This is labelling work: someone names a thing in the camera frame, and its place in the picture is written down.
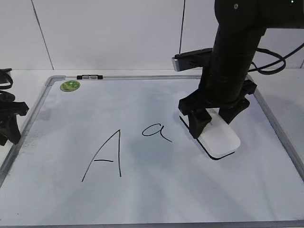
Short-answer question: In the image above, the black grey hanging clip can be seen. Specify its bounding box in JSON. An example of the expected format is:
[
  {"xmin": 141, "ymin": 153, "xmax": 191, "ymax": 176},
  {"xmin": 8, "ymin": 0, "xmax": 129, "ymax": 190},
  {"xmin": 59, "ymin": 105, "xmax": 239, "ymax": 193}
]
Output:
[{"xmin": 76, "ymin": 75, "xmax": 104, "ymax": 80}]

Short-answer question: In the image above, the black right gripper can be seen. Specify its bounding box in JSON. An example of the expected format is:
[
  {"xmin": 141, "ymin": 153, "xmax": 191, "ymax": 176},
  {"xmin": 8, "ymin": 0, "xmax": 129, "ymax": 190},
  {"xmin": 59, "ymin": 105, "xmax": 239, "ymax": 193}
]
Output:
[{"xmin": 178, "ymin": 80, "xmax": 257, "ymax": 139}]

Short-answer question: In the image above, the white whiteboard eraser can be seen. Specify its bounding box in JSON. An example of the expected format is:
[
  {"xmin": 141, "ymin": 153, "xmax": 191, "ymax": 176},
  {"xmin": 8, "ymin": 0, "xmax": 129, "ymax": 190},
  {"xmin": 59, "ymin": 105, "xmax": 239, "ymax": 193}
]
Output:
[{"xmin": 175, "ymin": 109, "xmax": 240, "ymax": 161}]

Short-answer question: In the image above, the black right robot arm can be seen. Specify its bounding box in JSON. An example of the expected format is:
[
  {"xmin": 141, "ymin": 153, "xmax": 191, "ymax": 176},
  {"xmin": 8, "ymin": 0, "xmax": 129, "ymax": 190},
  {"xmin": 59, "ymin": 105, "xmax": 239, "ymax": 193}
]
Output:
[{"xmin": 172, "ymin": 0, "xmax": 304, "ymax": 138}]

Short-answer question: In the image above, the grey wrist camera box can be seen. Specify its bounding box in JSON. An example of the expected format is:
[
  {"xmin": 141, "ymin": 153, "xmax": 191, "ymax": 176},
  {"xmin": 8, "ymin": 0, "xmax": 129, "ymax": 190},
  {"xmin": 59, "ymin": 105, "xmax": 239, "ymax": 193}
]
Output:
[{"xmin": 171, "ymin": 48, "xmax": 212, "ymax": 72}]

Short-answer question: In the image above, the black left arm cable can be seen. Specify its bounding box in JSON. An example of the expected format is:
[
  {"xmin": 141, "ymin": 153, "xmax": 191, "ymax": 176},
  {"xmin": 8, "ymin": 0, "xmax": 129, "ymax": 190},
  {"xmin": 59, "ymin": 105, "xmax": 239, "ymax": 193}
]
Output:
[{"xmin": 0, "ymin": 68, "xmax": 14, "ymax": 90}]

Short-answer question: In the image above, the green round sticker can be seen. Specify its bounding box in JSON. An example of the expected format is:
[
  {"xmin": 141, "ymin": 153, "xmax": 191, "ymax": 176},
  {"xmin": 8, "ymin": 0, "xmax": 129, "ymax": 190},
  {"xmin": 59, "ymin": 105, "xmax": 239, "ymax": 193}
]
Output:
[{"xmin": 60, "ymin": 80, "xmax": 80, "ymax": 92}]

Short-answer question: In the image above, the white aluminium-framed whiteboard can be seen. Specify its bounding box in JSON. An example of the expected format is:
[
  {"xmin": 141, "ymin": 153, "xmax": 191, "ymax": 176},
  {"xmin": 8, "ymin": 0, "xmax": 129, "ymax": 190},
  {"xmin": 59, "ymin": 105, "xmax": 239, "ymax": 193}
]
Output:
[{"xmin": 0, "ymin": 78, "xmax": 304, "ymax": 226}]

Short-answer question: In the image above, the black camera cable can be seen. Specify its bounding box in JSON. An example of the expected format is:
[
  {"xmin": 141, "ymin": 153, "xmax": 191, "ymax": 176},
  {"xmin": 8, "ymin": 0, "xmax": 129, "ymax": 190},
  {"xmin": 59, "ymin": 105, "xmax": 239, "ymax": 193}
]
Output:
[{"xmin": 248, "ymin": 42, "xmax": 304, "ymax": 75}]

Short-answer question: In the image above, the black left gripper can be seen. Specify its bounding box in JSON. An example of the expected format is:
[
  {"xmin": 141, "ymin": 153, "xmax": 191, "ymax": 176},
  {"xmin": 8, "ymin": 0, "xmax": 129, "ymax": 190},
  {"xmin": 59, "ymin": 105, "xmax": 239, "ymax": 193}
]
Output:
[{"xmin": 0, "ymin": 91, "xmax": 29, "ymax": 146}]

